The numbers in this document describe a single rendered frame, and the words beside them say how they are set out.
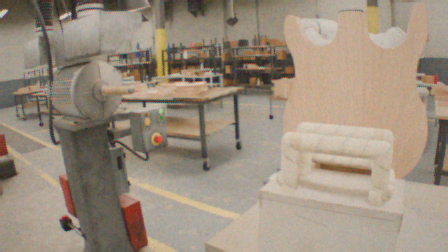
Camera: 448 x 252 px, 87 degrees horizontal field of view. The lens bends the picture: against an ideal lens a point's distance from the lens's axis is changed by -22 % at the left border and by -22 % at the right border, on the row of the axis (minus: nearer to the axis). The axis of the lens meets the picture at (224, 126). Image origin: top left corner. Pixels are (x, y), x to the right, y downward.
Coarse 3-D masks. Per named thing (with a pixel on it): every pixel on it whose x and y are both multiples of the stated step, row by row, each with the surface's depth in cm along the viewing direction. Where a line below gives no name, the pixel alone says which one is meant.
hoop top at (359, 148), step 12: (288, 132) 51; (288, 144) 50; (300, 144) 49; (312, 144) 48; (324, 144) 46; (336, 144) 45; (348, 144) 44; (360, 144) 43; (372, 144) 42; (384, 144) 41; (348, 156) 45; (360, 156) 44; (372, 156) 42
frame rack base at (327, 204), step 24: (312, 168) 62; (264, 192) 54; (312, 192) 51; (336, 192) 50; (360, 192) 49; (264, 216) 55; (288, 216) 52; (312, 216) 49; (336, 216) 46; (360, 216) 44; (384, 216) 42; (264, 240) 56; (288, 240) 53; (312, 240) 50; (336, 240) 47; (360, 240) 45; (384, 240) 42
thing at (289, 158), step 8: (288, 152) 50; (296, 152) 51; (288, 160) 51; (296, 160) 51; (288, 168) 51; (296, 168) 51; (288, 176) 51; (296, 176) 52; (288, 184) 52; (296, 184) 52; (288, 192) 52
